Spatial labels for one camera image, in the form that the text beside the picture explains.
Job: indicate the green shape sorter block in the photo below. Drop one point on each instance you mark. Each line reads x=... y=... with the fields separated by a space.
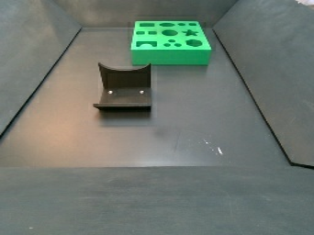
x=170 y=43

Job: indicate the black curved holder stand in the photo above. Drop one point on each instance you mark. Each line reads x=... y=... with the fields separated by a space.
x=126 y=82

